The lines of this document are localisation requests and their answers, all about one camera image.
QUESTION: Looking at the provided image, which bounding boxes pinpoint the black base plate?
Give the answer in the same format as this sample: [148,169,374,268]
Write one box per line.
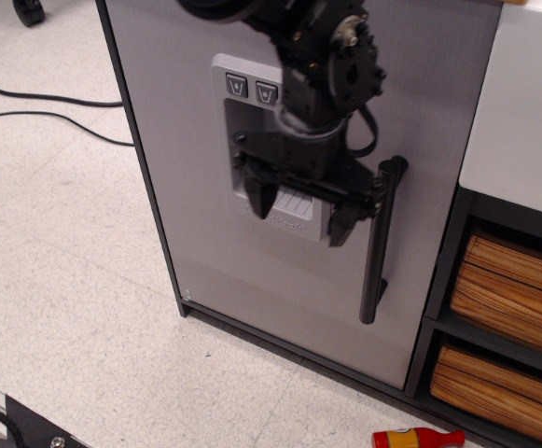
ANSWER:
[5,395,87,448]

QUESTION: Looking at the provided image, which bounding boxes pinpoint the upper wooden striped basket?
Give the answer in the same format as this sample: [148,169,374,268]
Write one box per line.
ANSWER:
[451,231,542,353]

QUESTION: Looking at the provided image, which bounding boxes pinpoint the wooden striped basket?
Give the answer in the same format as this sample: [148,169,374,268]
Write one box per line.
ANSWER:
[451,231,542,353]
[430,345,542,442]

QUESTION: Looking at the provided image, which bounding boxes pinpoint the dark grey toy kitchen cabinet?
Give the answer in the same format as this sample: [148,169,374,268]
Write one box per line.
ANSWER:
[94,0,542,448]

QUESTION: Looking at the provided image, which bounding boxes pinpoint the grey toy fridge door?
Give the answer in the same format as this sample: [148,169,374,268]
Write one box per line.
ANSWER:
[97,1,502,389]

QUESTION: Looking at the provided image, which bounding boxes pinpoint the black floor cable lower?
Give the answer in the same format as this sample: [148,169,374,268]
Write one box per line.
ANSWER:
[0,110,133,147]

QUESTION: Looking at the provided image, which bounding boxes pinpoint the lower wooden striped basket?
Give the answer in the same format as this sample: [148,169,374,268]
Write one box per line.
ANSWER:
[430,345,542,442]

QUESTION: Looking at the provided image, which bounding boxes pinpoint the black caster wheel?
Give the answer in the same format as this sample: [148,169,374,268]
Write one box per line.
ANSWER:
[12,0,46,28]

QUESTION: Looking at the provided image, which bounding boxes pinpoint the black door handle bar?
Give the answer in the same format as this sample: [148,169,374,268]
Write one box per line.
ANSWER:
[359,156,409,325]

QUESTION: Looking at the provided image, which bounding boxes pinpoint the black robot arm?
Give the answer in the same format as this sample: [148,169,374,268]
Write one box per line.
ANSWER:
[180,1,385,246]

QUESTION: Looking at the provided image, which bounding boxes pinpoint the grey ice water dispenser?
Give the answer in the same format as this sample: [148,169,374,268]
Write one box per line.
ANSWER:
[211,53,331,242]

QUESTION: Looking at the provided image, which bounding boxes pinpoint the red toy ketchup bottle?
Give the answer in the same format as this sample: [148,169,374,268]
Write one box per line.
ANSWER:
[371,427,466,448]

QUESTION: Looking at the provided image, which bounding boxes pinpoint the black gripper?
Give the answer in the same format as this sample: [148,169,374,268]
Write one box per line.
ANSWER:
[232,131,382,247]

